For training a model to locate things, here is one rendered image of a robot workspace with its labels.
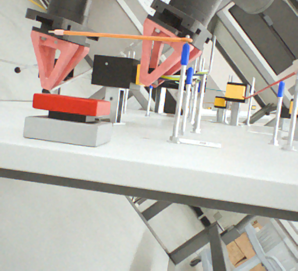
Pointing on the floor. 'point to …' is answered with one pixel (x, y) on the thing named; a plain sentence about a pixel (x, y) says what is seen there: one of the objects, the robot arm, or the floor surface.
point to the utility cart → (260, 257)
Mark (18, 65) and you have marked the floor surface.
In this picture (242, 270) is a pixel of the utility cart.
